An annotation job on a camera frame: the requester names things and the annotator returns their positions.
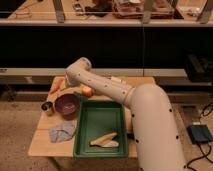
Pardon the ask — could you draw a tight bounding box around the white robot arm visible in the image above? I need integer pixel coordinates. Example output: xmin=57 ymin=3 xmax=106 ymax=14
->
xmin=66 ymin=57 xmax=186 ymax=171

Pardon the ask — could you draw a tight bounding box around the yellow and white sponge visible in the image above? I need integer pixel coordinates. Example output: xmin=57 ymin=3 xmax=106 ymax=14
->
xmin=89 ymin=132 xmax=119 ymax=148

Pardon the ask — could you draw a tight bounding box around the green plastic tray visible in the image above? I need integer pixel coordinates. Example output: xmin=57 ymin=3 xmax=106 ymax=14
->
xmin=73 ymin=100 xmax=128 ymax=158

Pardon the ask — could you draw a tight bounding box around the purple bowl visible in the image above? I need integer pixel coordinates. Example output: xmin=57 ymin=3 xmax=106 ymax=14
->
xmin=54 ymin=94 xmax=80 ymax=116

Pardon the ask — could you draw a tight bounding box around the orange toy carrot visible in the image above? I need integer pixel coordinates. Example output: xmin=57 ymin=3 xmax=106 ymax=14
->
xmin=49 ymin=77 xmax=64 ymax=94

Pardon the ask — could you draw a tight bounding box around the small metal cup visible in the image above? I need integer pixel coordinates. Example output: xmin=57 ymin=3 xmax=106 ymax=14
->
xmin=41 ymin=101 xmax=54 ymax=116

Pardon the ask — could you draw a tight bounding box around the crumpled blue-grey cloth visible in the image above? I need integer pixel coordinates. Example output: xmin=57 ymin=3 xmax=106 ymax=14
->
xmin=49 ymin=121 xmax=76 ymax=143

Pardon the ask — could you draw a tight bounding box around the dark foot pedal box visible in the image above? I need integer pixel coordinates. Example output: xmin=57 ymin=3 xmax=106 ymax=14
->
xmin=187 ymin=125 xmax=213 ymax=144

